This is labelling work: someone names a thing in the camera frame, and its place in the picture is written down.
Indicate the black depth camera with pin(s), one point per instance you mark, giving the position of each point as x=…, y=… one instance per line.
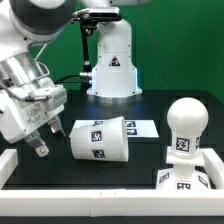
x=99, y=14

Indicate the white fence rail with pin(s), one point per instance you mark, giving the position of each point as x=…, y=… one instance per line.
x=115, y=202
x=214, y=167
x=8, y=163

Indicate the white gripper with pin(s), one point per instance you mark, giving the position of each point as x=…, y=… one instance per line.
x=20, y=120

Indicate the white left fence rail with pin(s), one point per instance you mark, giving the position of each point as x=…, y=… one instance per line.
x=8, y=163

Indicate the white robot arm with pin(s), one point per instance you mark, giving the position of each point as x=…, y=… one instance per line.
x=29, y=99

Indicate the white lamp base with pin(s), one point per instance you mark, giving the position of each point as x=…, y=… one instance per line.
x=183, y=174

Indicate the white lamp bulb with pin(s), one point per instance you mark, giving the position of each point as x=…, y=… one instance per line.
x=187, y=119

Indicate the black camera stand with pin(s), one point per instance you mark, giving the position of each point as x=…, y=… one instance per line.
x=86, y=56

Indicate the white lamp shade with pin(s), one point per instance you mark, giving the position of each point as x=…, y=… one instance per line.
x=103, y=142

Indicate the white marker sheet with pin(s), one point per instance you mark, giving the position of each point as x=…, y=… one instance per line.
x=135, y=128

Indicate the white right fence rail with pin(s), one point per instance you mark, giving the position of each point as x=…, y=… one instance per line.
x=214, y=167

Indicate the white front fence rail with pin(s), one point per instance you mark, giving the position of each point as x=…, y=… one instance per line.
x=115, y=202

